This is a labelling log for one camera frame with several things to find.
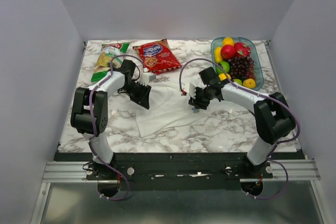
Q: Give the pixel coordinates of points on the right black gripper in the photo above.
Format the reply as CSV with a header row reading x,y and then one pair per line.
x,y
196,103

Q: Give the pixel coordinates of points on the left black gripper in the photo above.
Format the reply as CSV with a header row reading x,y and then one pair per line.
x,y
143,98

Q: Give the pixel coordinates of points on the white garment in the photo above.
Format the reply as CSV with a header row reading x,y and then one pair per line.
x,y
169,109

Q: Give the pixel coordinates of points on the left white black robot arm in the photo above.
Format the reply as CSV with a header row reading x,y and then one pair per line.
x,y
89,115

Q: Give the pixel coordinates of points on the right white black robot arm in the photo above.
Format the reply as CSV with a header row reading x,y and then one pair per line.
x,y
274,120

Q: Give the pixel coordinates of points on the yellow pear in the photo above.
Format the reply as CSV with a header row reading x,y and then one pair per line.
x,y
223,76

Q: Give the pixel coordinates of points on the green lime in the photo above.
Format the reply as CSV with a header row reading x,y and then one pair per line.
x,y
225,66

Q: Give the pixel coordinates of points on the green apple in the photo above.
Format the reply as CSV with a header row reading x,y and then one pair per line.
x,y
238,81

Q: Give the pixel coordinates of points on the red snack bag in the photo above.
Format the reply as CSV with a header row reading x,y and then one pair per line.
x,y
157,57

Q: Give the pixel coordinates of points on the yellow lemon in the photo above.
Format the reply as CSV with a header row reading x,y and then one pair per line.
x,y
217,54

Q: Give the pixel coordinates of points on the small orange fruit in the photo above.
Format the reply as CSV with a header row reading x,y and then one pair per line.
x,y
249,83

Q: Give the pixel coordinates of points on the dark grape bunch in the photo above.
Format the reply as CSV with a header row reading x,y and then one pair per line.
x,y
241,68

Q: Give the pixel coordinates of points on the red apple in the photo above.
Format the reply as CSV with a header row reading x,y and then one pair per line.
x,y
227,52

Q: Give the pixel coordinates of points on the green chips bag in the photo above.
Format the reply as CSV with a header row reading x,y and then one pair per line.
x,y
107,52

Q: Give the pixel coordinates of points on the teal plastic fruit basket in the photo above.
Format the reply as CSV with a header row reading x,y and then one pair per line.
x,y
218,42

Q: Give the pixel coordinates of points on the pink dragon fruit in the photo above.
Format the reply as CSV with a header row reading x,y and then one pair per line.
x,y
242,50

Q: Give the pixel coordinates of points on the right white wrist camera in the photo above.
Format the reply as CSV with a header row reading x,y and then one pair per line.
x,y
190,89

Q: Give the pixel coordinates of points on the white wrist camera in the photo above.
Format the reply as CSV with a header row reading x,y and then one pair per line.
x,y
146,77
190,89

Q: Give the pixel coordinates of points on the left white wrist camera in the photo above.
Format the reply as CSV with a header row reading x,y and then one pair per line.
x,y
146,77

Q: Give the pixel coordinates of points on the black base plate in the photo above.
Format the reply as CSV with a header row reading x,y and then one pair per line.
x,y
176,171

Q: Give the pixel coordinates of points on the aluminium rail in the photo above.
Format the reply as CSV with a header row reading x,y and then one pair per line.
x,y
297,170

